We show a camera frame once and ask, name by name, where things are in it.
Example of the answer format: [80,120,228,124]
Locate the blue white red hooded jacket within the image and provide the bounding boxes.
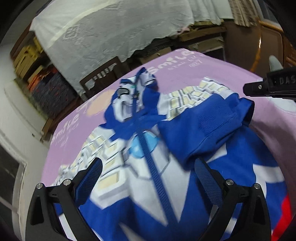
[54,68,292,240]

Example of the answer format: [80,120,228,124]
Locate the grey cushion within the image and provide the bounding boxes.
[269,55,283,72]

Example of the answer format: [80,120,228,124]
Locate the pink smile blanket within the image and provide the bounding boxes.
[40,48,296,241]

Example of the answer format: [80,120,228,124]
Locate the curved wooden armchair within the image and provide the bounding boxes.
[250,20,295,76]

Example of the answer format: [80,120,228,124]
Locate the checked curtain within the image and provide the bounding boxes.
[229,0,259,27]

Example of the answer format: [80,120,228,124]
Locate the dark wooden chair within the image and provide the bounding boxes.
[80,57,130,99]

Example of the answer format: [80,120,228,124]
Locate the yellow cardboard boxes stack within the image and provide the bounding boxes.
[13,36,44,81]

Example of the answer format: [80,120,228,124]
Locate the white lace cover cloth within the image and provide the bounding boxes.
[30,0,233,94]

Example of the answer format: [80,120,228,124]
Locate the wooden bed frame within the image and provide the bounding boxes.
[177,24,227,61]

